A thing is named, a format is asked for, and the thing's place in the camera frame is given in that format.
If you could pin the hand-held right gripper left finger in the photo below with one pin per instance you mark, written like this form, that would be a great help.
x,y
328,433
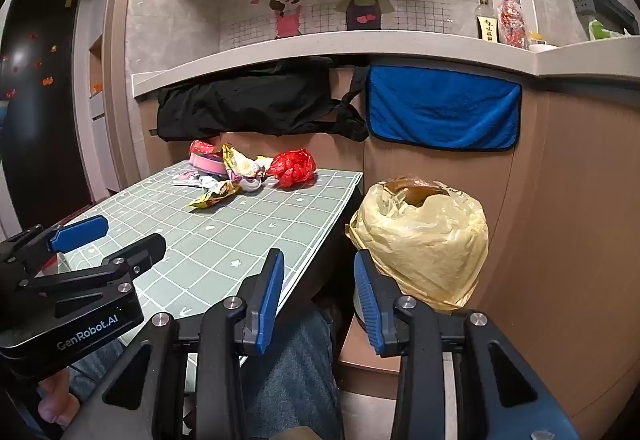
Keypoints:
x,y
270,300

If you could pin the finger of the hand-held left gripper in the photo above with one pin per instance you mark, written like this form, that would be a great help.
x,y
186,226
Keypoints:
x,y
80,230
135,255

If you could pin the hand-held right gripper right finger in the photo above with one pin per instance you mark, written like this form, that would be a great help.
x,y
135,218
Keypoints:
x,y
367,305

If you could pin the yellow trash bag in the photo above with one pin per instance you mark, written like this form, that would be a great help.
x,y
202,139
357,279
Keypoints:
x,y
430,240

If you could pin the white pink packet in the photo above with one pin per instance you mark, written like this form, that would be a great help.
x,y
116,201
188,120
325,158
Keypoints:
x,y
185,178

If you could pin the pink plastic package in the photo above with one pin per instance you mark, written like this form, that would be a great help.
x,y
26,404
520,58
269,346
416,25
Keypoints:
x,y
207,165

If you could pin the colourful small wrapper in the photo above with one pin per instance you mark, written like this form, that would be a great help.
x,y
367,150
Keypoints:
x,y
262,166

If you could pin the red plastic bag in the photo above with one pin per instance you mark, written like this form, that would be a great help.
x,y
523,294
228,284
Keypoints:
x,y
292,168

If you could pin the gold foil wrapper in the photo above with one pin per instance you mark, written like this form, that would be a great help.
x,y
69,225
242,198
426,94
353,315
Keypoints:
x,y
236,161

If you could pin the person's left hand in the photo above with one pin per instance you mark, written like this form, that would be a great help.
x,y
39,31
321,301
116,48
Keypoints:
x,y
55,400

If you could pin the green checked tablecloth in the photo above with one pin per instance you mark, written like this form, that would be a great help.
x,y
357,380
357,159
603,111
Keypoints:
x,y
225,240

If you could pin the person's legs in jeans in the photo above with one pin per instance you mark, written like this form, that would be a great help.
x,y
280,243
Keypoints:
x,y
295,380

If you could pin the black refrigerator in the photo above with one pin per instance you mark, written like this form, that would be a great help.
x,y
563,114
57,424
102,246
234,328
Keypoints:
x,y
35,130

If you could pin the small orange object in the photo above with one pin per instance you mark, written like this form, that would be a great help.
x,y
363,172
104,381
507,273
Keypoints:
x,y
97,85

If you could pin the group of fridge magnets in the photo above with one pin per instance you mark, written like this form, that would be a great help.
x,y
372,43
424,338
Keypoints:
x,y
48,81

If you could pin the black hanging cloth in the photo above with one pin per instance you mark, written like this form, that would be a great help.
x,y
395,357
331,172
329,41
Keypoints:
x,y
240,100

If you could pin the blue towel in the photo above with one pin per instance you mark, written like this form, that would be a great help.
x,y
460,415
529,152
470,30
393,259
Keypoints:
x,y
440,110

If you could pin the white stone kitchen counter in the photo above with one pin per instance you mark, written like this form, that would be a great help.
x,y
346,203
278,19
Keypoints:
x,y
350,43

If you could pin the clear sauce bottle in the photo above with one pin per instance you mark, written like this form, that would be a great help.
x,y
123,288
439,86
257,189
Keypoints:
x,y
485,28

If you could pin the red filled plastic bottle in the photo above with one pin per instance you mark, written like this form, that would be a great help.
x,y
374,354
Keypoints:
x,y
512,20

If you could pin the green plastic bag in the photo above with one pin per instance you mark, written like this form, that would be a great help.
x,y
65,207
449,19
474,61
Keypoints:
x,y
600,30

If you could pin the black dish rack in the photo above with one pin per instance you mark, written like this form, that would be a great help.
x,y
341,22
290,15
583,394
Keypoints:
x,y
612,10

